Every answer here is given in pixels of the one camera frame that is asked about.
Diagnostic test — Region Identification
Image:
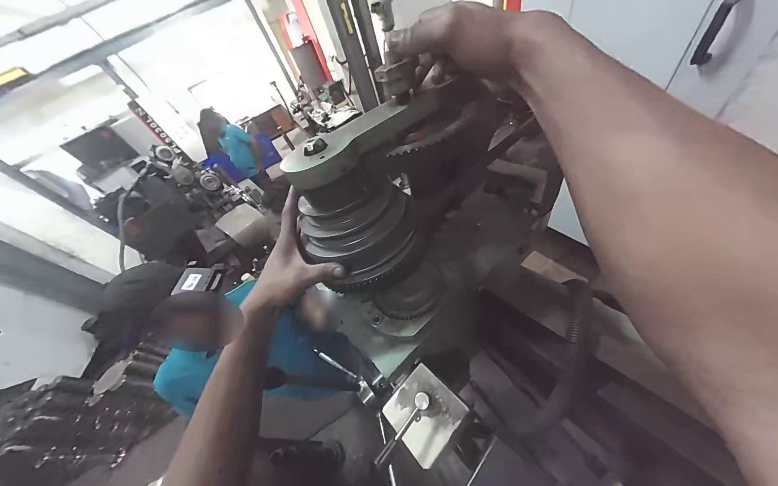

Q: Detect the pale square metal plate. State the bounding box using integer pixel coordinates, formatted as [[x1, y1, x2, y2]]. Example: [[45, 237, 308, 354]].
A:
[[382, 363, 470, 470]]

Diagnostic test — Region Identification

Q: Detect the large window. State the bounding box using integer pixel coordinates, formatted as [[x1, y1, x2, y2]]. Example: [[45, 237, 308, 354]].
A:
[[0, 0, 302, 163]]

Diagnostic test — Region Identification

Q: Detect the black cabinet handle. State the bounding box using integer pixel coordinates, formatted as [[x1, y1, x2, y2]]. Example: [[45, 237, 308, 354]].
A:
[[690, 0, 737, 66]]

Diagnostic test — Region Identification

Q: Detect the chrome ball-ended lever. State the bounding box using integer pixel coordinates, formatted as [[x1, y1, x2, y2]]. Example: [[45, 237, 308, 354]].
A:
[[374, 391, 431, 468]]

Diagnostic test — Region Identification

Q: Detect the dark vertical metal column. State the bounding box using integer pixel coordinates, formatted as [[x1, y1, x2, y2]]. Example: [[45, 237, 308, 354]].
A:
[[326, 0, 387, 113]]

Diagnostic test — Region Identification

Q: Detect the round toothed gear plate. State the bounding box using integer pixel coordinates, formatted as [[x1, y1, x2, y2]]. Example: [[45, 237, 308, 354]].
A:
[[370, 262, 445, 321]]

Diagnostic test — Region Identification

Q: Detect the person's left forearm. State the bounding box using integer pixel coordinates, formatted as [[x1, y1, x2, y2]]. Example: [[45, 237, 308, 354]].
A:
[[159, 298, 280, 486]]

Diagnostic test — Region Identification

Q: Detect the person's left hand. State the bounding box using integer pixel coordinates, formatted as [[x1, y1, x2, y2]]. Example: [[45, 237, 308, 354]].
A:
[[246, 185, 346, 314]]

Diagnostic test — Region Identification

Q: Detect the person's right forearm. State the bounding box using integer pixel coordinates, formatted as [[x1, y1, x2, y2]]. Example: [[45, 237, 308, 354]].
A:
[[512, 9, 778, 486]]

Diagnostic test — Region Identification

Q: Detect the person's right hand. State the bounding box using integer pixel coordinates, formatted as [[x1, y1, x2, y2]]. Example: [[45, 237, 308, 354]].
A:
[[387, 0, 555, 86]]

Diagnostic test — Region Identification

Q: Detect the green lathe machine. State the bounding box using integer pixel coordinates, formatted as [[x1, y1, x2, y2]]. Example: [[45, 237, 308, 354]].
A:
[[318, 182, 552, 406]]

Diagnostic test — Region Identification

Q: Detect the cluttered workbench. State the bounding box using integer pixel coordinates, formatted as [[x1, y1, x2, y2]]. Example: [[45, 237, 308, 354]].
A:
[[289, 81, 363, 135]]

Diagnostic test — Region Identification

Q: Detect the grey cabinet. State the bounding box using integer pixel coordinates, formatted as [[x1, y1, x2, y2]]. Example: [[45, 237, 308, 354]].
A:
[[523, 0, 778, 247]]

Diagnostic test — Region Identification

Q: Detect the grey box with screen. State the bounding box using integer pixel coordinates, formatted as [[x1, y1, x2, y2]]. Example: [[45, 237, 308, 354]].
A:
[[172, 266, 224, 297]]

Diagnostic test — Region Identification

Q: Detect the machine with round dials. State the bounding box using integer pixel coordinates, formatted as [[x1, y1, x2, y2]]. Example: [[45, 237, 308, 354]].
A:
[[92, 143, 268, 267]]

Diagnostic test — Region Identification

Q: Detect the pile of dark metal parts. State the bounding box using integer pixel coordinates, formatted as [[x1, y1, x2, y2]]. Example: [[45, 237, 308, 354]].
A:
[[0, 341, 189, 486]]

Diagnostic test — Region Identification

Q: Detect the grey metal clamp block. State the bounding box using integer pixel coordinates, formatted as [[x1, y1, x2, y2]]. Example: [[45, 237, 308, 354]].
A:
[[374, 57, 424, 105]]

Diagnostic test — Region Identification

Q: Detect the large dark toothed gear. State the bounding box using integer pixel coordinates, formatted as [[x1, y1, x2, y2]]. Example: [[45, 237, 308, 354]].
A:
[[384, 76, 499, 197]]

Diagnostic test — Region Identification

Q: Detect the dark metal stepped pulley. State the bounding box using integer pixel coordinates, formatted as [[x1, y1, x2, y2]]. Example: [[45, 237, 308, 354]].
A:
[[296, 177, 424, 294]]

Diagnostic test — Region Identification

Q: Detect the red post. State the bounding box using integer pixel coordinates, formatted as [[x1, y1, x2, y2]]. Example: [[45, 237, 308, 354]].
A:
[[291, 0, 333, 83]]

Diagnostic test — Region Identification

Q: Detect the long chrome lever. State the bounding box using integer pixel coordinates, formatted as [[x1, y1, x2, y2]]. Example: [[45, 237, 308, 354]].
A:
[[312, 348, 378, 406]]

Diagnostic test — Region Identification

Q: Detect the white panel with holes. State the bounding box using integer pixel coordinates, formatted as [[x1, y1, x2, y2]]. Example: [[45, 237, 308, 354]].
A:
[[0, 253, 103, 394]]

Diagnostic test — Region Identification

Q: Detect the dark drive belt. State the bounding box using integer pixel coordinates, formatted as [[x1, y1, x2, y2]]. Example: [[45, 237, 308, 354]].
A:
[[419, 116, 540, 234]]

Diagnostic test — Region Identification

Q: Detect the black red lettered bar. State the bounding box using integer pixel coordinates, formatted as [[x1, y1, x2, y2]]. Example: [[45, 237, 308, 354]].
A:
[[127, 100, 194, 166]]

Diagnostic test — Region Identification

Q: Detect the dark flexible hose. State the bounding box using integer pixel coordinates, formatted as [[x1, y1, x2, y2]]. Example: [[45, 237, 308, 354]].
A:
[[507, 279, 598, 436]]

